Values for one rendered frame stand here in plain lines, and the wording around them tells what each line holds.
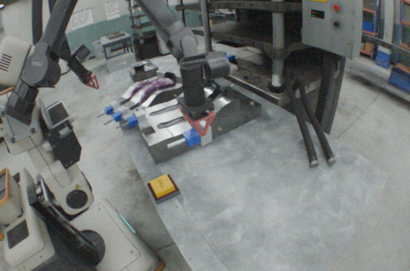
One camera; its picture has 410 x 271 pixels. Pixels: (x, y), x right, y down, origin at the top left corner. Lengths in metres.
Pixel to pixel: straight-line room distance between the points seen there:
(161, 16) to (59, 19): 0.27
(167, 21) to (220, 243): 0.56
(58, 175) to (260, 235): 0.69
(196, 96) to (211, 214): 0.32
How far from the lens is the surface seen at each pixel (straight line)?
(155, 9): 0.53
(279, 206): 0.60
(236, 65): 1.47
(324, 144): 0.77
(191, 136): 0.58
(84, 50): 1.01
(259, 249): 0.54
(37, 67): 0.51
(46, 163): 0.83
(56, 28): 0.55
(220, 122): 0.78
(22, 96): 0.55
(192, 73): 0.49
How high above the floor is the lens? 1.30
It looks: 33 degrees down
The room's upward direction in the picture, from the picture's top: 7 degrees counter-clockwise
